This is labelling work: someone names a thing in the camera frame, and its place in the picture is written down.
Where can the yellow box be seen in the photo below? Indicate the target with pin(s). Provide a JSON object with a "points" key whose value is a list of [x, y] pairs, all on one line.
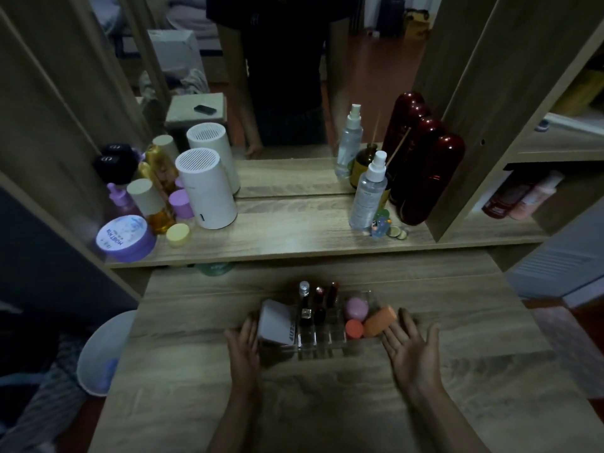
{"points": [[580, 91]]}

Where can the wall mirror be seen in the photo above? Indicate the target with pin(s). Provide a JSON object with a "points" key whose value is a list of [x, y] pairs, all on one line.
{"points": [[292, 65]]}

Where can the green round container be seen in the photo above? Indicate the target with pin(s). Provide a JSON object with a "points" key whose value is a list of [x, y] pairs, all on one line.
{"points": [[214, 267]]}

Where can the white cylindrical humidifier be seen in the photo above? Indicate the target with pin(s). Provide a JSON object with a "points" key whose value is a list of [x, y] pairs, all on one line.
{"points": [[207, 191]]}

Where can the clear acrylic makeup organizer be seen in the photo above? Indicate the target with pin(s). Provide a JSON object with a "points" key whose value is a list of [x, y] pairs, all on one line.
{"points": [[332, 342]]}

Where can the dark red glossy bottle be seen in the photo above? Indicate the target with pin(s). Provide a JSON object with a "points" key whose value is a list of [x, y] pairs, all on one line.
{"points": [[415, 150], [432, 183]]}

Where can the small round green pieces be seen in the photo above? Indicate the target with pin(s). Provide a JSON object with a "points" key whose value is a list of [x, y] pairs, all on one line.
{"points": [[397, 232]]}

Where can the person's right forearm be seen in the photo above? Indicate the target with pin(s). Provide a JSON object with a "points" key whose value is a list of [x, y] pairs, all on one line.
{"points": [[446, 426]]}

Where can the person's right hand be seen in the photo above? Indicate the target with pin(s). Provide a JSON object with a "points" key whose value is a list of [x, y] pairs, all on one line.
{"points": [[414, 360]]}

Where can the small coral round sponge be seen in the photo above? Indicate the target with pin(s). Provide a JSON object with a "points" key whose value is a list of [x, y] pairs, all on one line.
{"points": [[354, 329]]}

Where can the red lying bottle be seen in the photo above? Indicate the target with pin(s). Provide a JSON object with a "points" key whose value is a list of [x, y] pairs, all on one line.
{"points": [[507, 198]]}

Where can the amber bottle with cream cap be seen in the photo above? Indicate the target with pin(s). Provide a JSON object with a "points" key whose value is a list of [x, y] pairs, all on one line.
{"points": [[153, 207]]}

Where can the white cosmetic tube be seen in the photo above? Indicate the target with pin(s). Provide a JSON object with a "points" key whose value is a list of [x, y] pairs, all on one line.
{"points": [[277, 323]]}

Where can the orange wedge makeup sponge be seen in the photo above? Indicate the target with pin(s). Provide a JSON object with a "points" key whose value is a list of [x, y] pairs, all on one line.
{"points": [[380, 321]]}

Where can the person's right thumb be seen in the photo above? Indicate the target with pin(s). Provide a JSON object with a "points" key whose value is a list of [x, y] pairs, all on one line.
{"points": [[434, 339]]}

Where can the small lilac capped jar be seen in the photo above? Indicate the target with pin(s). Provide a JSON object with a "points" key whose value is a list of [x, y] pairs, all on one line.
{"points": [[181, 205]]}

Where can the person's left hand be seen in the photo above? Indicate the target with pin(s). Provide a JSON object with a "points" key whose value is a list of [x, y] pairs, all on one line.
{"points": [[244, 358]]}

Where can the purple dropper bottle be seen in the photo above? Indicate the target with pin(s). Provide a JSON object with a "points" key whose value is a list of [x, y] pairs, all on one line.
{"points": [[120, 202]]}

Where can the purple round cream jar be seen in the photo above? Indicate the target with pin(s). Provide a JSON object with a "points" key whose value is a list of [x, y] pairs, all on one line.
{"points": [[125, 240]]}

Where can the striped cloth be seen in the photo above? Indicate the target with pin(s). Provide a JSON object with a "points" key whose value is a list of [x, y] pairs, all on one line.
{"points": [[45, 400]]}

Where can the pink round makeup sponge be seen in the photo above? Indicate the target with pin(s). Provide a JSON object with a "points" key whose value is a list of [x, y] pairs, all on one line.
{"points": [[356, 309]]}

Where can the black capped bottle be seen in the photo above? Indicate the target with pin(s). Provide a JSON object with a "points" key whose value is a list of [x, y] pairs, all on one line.
{"points": [[111, 167]]}

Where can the small green blue bottle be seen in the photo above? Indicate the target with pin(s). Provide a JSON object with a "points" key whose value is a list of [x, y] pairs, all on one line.
{"points": [[380, 224]]}

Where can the person's left thumb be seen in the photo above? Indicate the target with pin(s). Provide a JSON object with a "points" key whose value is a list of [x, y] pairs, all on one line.
{"points": [[255, 327]]}

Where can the dark red lipstick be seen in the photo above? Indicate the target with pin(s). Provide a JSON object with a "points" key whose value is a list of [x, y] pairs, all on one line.
{"points": [[333, 297], [319, 304]]}

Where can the wooden vanity shelf unit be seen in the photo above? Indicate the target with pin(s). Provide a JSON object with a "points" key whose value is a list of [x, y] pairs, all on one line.
{"points": [[495, 89]]}

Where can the person's left forearm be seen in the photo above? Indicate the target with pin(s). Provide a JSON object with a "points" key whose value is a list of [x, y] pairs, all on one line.
{"points": [[236, 424]]}

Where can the clear spray bottle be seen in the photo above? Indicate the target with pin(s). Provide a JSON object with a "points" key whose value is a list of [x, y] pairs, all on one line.
{"points": [[368, 198]]}

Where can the pink lying bottle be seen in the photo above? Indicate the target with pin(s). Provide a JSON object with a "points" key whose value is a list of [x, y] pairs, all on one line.
{"points": [[535, 195]]}

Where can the small yellow lidded jar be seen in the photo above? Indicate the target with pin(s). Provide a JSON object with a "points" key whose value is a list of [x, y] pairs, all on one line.
{"points": [[178, 234]]}

